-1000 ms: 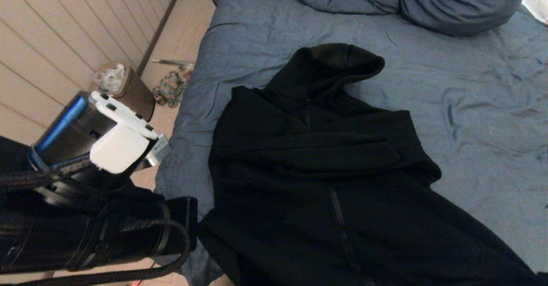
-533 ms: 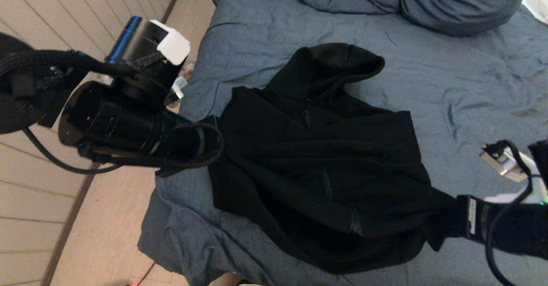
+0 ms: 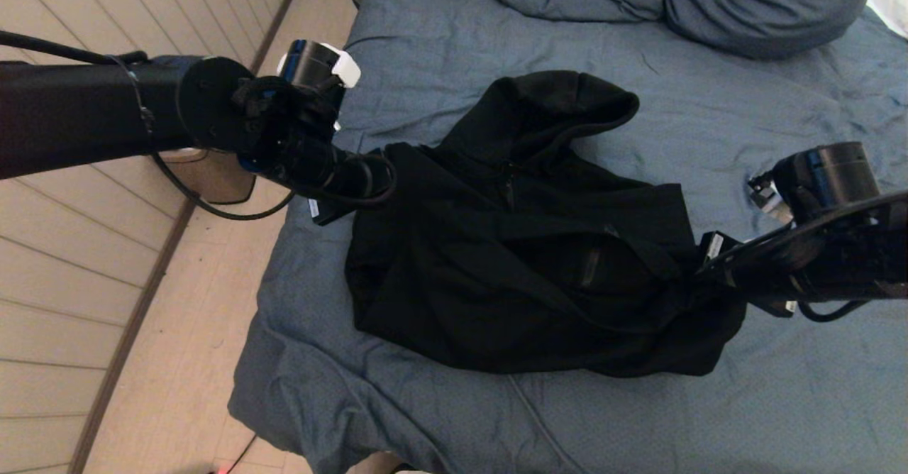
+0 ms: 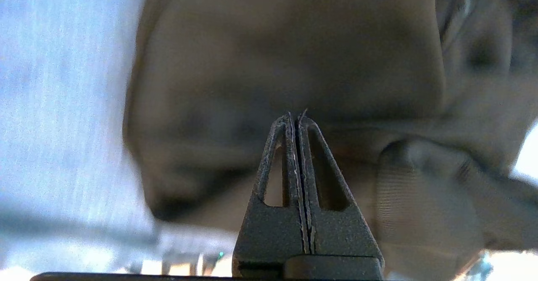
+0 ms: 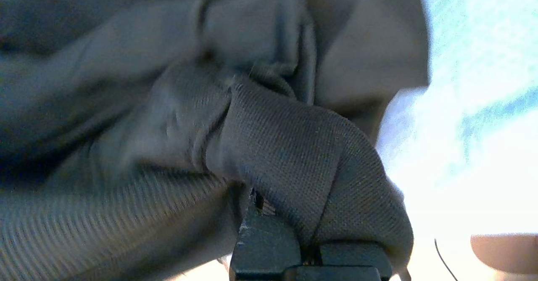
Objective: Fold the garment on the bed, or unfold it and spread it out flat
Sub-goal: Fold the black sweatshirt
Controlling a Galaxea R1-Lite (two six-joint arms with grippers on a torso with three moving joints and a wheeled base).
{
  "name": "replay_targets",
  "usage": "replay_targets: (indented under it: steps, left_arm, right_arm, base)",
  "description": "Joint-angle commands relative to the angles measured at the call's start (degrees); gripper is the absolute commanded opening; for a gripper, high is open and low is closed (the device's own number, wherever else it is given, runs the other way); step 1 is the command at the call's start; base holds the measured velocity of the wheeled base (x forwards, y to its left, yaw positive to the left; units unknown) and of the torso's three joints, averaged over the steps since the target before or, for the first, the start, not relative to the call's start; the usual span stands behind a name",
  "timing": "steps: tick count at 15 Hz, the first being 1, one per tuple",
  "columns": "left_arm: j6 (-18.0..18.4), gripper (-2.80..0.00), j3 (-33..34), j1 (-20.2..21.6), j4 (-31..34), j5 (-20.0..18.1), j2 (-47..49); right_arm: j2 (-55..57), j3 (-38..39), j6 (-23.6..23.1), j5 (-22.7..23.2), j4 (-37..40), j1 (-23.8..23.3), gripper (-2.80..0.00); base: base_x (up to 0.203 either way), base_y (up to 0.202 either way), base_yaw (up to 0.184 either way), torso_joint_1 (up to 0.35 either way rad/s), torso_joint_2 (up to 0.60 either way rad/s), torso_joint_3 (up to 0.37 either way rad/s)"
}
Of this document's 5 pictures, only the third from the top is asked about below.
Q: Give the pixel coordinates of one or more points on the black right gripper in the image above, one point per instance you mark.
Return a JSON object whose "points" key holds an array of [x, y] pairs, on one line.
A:
{"points": [[716, 254]]}

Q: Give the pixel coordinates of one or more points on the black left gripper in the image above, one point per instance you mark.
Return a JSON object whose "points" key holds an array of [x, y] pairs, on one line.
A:
{"points": [[351, 183]]}

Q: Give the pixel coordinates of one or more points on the black garment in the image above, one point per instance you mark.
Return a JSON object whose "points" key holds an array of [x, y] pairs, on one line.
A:
{"points": [[511, 247]]}

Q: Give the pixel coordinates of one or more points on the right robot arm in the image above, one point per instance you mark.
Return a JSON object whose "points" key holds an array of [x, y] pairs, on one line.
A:
{"points": [[837, 261]]}

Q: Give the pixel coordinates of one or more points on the brown trash bin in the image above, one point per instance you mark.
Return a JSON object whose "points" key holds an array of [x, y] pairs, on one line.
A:
{"points": [[213, 176]]}

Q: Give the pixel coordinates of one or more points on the blue bed sheet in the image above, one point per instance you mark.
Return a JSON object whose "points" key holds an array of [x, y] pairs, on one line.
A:
{"points": [[745, 403]]}

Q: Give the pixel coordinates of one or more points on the blue pillow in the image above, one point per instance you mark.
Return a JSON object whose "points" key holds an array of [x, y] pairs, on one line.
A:
{"points": [[766, 6]]}

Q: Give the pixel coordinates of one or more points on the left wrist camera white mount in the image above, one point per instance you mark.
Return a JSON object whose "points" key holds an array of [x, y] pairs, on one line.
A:
{"points": [[316, 66]]}

